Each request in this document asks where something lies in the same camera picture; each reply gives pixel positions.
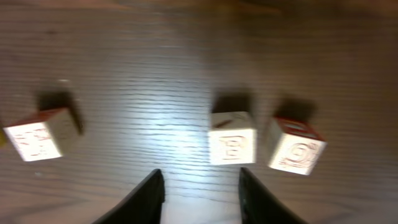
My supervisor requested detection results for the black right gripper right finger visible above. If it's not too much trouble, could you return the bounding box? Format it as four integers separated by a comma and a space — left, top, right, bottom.
238, 167, 306, 224

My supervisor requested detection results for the wooden block red cat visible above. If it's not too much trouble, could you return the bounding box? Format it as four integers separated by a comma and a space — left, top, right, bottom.
4, 108, 79, 162

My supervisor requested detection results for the wooden block letter B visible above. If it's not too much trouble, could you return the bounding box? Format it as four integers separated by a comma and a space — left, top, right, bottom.
208, 111, 257, 165

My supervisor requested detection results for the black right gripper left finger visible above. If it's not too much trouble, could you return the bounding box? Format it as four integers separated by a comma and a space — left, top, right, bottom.
93, 169, 165, 224

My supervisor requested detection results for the wooden block blue snail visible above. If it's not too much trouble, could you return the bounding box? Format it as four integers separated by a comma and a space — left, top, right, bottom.
268, 116, 327, 175

